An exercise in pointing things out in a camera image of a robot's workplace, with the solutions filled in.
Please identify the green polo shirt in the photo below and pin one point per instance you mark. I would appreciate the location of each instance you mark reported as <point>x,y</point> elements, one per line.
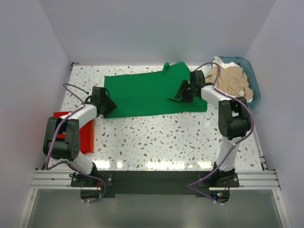
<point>153,93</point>

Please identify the beige crumpled shirt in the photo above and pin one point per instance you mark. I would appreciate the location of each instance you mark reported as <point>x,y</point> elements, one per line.
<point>232,80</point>

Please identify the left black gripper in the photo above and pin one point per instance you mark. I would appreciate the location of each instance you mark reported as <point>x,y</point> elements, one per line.
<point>111,106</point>

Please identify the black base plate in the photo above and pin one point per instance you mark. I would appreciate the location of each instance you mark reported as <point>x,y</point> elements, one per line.
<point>110,183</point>

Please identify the white crumpled shirt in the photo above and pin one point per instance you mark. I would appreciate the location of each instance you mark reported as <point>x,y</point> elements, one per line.
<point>223,62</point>

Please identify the orange folded t shirt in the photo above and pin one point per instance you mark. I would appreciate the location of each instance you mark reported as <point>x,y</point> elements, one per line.
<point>91,140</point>

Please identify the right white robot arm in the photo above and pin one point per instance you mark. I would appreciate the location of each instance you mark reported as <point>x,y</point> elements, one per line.
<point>234,119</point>

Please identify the teal plastic basket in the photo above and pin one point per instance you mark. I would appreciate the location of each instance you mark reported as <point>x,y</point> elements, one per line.
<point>235,76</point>

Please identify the red folded t shirt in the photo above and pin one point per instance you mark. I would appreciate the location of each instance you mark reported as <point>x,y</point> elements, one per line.
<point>85,135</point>

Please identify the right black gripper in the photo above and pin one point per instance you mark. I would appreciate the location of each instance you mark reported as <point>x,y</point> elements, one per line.
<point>181,92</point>

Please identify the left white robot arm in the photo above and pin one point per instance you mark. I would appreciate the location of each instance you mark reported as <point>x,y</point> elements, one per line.
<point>62,137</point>

